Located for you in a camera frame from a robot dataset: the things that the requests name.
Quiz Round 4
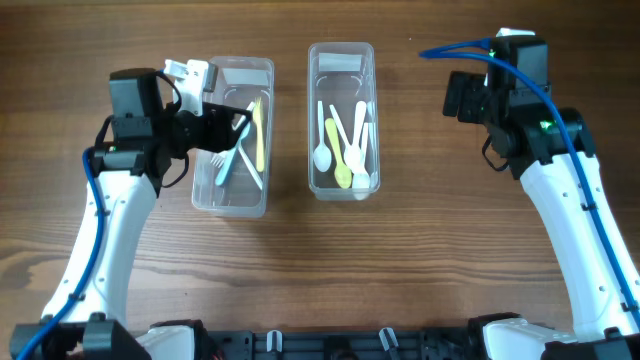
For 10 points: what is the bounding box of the blue cable left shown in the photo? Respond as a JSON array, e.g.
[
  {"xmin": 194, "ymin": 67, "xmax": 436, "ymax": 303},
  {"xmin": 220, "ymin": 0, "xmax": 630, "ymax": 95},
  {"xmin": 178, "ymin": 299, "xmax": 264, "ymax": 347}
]
[{"xmin": 14, "ymin": 147, "xmax": 109, "ymax": 360}]

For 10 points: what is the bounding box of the clear plastic container left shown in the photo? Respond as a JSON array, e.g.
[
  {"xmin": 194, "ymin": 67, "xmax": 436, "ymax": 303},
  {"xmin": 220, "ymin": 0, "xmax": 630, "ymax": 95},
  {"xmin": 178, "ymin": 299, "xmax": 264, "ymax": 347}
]
[{"xmin": 192, "ymin": 56, "xmax": 275, "ymax": 218}]

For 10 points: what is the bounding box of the white plastic fork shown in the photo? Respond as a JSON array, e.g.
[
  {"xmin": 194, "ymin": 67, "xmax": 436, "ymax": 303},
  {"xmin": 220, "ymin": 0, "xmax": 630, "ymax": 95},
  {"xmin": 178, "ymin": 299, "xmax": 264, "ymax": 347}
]
[
  {"xmin": 215, "ymin": 120, "xmax": 251, "ymax": 186},
  {"xmin": 210, "ymin": 101, "xmax": 256, "ymax": 168}
]

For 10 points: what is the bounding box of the clear plastic fork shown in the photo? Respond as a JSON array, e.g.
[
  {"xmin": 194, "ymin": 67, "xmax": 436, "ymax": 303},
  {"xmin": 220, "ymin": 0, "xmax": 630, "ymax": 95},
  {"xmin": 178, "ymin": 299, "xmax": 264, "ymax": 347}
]
[{"xmin": 238, "ymin": 146, "xmax": 263, "ymax": 191}]

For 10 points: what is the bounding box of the white plastic spoon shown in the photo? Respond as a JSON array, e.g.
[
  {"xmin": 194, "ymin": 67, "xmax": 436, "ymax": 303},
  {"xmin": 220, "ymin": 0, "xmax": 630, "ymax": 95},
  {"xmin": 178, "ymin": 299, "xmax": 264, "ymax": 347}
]
[
  {"xmin": 345, "ymin": 101, "xmax": 367, "ymax": 172},
  {"xmin": 313, "ymin": 101, "xmax": 332, "ymax": 172},
  {"xmin": 352, "ymin": 123, "xmax": 370, "ymax": 189},
  {"xmin": 329, "ymin": 104, "xmax": 357, "ymax": 170}
]

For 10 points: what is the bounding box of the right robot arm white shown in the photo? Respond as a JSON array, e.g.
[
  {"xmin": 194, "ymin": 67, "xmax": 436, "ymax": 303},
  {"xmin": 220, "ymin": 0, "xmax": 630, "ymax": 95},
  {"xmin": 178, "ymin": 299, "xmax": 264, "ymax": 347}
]
[{"xmin": 443, "ymin": 72, "xmax": 639, "ymax": 359}]

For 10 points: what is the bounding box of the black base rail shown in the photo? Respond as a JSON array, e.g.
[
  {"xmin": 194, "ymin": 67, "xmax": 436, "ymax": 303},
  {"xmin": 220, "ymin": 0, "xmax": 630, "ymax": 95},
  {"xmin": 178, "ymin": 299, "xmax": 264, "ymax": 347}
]
[{"xmin": 209, "ymin": 327, "xmax": 479, "ymax": 360}]

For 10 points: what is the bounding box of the clear plastic container right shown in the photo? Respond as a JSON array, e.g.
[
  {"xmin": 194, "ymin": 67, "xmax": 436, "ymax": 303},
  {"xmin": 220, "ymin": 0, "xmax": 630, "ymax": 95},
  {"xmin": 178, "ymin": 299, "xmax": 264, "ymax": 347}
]
[{"xmin": 307, "ymin": 42, "xmax": 381, "ymax": 201}]

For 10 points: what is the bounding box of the yellow plastic spoon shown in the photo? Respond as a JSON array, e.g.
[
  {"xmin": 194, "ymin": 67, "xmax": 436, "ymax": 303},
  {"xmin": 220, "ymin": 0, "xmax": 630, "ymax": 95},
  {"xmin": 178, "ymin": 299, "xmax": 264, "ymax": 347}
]
[{"xmin": 325, "ymin": 118, "xmax": 352, "ymax": 189}]

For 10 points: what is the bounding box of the clear plastic container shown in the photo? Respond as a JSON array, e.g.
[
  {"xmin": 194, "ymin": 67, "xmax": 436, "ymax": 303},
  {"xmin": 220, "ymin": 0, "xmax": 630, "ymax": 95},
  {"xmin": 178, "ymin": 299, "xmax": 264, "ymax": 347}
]
[
  {"xmin": 307, "ymin": 42, "xmax": 381, "ymax": 201},
  {"xmin": 192, "ymin": 56, "xmax": 275, "ymax": 218}
]

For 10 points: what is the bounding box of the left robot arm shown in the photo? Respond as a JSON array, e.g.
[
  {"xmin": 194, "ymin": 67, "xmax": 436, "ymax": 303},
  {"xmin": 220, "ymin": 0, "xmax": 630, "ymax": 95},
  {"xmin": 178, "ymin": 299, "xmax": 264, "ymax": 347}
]
[{"xmin": 10, "ymin": 60, "xmax": 251, "ymax": 359}]

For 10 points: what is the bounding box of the beige plastic fork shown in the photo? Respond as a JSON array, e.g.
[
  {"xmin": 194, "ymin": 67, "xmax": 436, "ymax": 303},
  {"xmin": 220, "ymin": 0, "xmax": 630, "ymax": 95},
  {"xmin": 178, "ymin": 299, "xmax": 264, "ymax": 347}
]
[{"xmin": 252, "ymin": 97, "xmax": 265, "ymax": 172}]

